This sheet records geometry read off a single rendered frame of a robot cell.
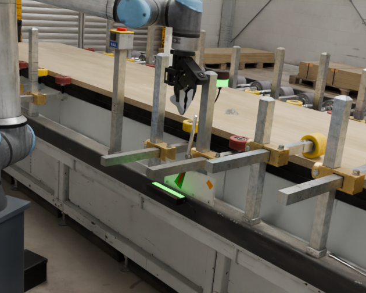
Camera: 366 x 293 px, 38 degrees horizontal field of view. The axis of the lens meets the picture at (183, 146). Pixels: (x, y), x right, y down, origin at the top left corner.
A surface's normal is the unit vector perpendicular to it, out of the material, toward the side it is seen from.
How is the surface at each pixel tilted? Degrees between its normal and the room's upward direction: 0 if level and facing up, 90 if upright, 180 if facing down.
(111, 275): 0
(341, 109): 90
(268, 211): 90
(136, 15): 91
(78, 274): 0
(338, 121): 90
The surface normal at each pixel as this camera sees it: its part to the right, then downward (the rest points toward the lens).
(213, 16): 0.61, 0.28
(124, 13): -0.18, 0.28
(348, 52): -0.79, 0.11
